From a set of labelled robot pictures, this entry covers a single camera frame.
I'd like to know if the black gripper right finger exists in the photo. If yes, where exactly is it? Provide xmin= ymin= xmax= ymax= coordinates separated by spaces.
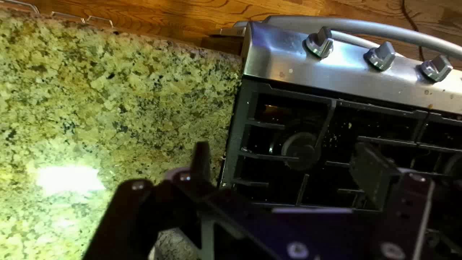
xmin=348 ymin=142 xmax=401 ymax=210

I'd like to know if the black cast iron stove grate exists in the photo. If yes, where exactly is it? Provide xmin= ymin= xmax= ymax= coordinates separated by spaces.
xmin=230 ymin=90 xmax=462 ymax=214

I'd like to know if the silver oven door handle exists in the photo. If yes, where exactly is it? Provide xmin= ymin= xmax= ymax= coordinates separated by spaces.
xmin=234 ymin=15 xmax=462 ymax=60

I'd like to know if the stainless steel stove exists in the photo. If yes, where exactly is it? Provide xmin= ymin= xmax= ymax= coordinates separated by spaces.
xmin=218 ymin=15 xmax=462 ymax=260

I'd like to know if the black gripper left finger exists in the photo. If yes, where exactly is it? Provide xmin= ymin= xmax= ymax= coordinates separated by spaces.
xmin=191 ymin=141 xmax=212 ymax=184

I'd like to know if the silver stove knob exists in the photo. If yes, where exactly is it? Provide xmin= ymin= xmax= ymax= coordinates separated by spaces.
xmin=303 ymin=25 xmax=335 ymax=61
xmin=363 ymin=41 xmax=397 ymax=73
xmin=417 ymin=54 xmax=455 ymax=84

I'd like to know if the thin black floor cord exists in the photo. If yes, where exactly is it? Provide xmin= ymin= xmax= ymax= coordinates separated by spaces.
xmin=400 ymin=0 xmax=427 ymax=63

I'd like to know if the black round burner cap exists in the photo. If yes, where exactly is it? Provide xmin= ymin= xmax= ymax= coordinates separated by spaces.
xmin=280 ymin=132 xmax=319 ymax=174

